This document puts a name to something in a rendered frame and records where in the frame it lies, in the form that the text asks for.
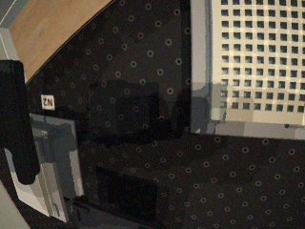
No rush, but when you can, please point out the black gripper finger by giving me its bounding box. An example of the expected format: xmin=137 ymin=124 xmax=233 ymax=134
xmin=0 ymin=59 xmax=40 ymax=185

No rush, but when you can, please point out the black perforated breadboard plate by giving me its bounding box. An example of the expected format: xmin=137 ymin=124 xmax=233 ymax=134
xmin=26 ymin=0 xmax=305 ymax=229

